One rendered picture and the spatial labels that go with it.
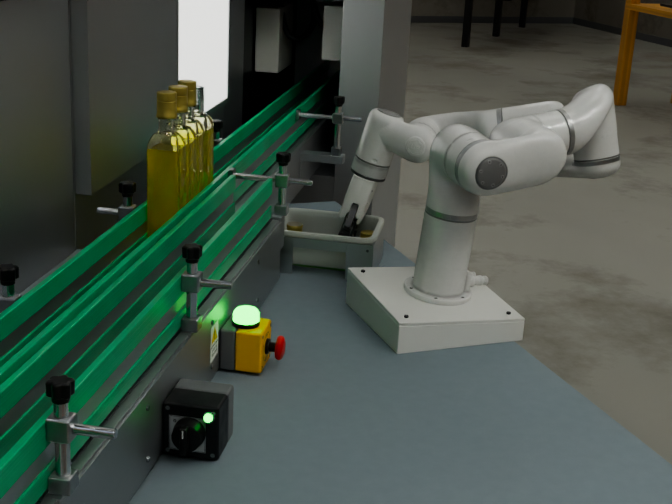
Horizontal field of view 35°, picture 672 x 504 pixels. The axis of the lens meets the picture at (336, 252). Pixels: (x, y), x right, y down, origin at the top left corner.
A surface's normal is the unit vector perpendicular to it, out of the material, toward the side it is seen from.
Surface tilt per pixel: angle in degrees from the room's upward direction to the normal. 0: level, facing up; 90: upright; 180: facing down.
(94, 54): 90
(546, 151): 80
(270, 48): 90
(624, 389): 0
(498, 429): 0
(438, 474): 0
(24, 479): 90
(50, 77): 90
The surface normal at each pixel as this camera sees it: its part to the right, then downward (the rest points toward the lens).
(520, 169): 0.33, 0.42
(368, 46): -0.18, 0.31
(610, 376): 0.05, -0.95
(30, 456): 0.98, 0.11
